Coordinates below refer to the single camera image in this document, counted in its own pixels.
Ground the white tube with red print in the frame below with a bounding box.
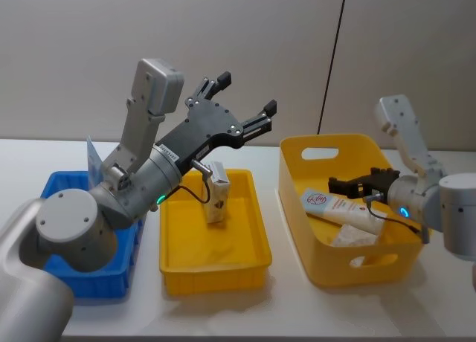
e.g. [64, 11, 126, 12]
[301, 187, 386, 236]

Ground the black cable on wall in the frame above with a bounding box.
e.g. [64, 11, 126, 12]
[316, 0, 350, 137]

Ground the shallow yellow plastic tray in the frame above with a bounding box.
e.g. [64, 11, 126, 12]
[158, 167, 274, 295]

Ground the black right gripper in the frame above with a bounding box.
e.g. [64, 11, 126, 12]
[327, 167, 401, 202]

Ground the thin dark left gripper cable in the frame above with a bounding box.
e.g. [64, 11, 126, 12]
[158, 159, 216, 210]

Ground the pale blue flat packet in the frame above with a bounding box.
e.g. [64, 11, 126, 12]
[86, 135, 106, 191]

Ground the small white carton box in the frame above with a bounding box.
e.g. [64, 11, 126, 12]
[202, 161, 230, 226]

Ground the thin dark gripper cable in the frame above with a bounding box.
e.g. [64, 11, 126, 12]
[362, 193, 431, 245]
[158, 159, 216, 210]

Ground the blue plastic bin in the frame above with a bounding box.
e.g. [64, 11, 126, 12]
[39, 170, 147, 299]

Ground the thin dark right gripper cable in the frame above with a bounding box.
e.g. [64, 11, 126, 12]
[362, 193, 431, 245]

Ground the yellow plastic basket with handles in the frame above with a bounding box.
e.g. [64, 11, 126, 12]
[279, 133, 427, 288]

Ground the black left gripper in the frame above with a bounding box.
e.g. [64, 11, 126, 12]
[157, 71, 279, 176]

